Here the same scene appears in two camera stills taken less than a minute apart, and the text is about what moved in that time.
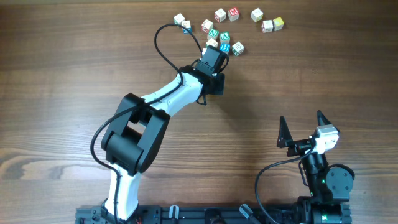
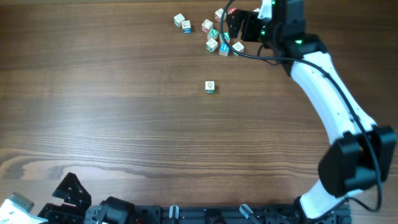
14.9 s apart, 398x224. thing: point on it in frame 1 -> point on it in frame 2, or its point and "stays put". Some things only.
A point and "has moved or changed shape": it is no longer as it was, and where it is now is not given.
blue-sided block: x=187 y=24 stays put
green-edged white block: x=212 y=42 stays put
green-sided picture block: x=204 y=49 has moved or changed shape
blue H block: x=224 y=47 stays put
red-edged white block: x=220 y=15 stays put
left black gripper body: x=219 y=82 -> x=51 y=219
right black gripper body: x=299 y=147 -> x=252 y=30
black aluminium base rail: x=288 y=214 stays put
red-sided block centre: x=206 y=25 stays put
